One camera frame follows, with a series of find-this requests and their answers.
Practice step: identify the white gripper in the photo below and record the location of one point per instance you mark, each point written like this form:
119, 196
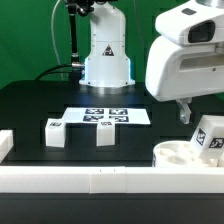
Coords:
179, 72

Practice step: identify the white round stool seat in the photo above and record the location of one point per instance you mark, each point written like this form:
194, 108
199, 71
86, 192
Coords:
185, 154

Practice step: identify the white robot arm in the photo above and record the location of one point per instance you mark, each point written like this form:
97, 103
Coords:
107, 68

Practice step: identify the white tag sheet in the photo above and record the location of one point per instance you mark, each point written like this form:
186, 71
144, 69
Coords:
92, 115

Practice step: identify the white left fence wall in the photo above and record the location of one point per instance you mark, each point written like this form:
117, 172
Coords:
6, 143

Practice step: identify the white fence wall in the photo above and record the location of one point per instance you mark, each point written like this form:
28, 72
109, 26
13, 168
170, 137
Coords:
97, 180
6, 143

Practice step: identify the white front fence wall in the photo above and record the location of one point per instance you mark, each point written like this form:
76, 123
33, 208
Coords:
97, 180

